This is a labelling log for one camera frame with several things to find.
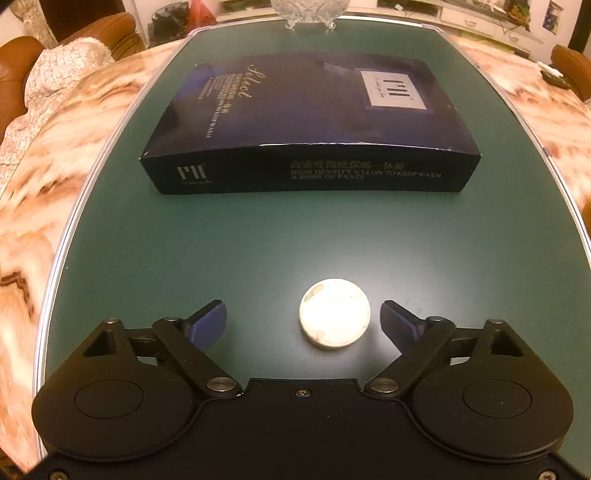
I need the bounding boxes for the cream round tin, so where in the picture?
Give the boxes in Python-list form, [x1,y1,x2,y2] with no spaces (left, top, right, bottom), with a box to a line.
[298,278,370,349]

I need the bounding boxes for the dark blue box lid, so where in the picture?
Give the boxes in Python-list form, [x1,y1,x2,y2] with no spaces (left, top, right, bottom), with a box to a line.
[140,53,481,194]

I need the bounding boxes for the green desk mat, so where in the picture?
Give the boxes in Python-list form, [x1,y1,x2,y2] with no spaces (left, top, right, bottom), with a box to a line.
[33,16,590,472]

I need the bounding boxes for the black remote control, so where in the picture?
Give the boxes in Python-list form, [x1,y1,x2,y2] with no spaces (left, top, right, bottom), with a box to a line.
[537,61,570,90]

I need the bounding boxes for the white lace sofa cover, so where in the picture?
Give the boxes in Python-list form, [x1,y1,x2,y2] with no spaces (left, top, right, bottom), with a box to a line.
[1,36,113,188]

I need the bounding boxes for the brown leather sofa right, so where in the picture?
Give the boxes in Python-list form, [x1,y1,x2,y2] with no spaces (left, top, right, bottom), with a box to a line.
[551,45,591,102]

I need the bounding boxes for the brown leather sofa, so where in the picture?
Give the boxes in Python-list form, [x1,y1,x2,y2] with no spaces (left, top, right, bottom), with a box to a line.
[551,45,591,102]
[1,12,144,136]

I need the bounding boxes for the brown leather sofa left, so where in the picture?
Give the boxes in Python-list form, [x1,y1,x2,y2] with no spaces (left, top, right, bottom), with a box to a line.
[1,12,144,136]

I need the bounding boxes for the crystal glass bowl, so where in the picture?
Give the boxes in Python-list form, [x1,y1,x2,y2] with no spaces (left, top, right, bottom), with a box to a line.
[270,0,349,30]

